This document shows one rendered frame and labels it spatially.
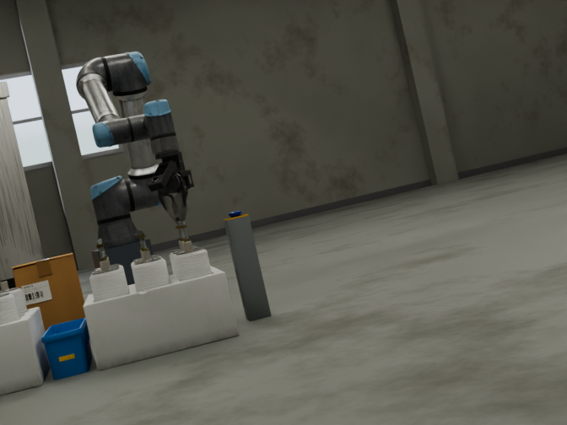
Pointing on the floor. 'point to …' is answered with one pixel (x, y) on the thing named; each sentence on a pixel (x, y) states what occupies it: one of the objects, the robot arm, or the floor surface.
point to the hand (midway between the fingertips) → (178, 220)
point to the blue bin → (68, 348)
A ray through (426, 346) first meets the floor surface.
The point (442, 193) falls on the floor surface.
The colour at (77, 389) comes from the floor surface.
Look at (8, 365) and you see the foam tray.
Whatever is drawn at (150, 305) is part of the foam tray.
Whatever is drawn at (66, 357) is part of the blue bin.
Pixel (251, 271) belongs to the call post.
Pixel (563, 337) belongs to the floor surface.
